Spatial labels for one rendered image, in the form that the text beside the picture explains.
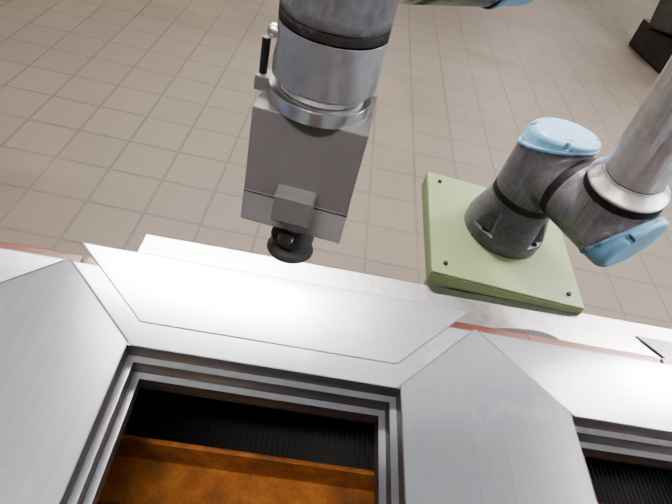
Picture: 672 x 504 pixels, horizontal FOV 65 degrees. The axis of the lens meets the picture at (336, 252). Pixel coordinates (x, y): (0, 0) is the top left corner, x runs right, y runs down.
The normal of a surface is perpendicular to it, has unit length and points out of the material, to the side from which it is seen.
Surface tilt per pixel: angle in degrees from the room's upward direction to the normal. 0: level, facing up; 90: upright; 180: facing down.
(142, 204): 0
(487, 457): 0
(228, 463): 90
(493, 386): 0
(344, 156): 90
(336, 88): 90
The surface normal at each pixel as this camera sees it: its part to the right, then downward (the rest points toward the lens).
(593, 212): -0.79, 0.43
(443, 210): 0.25, -0.67
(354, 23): 0.25, 0.71
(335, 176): -0.15, 0.66
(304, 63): -0.45, 0.55
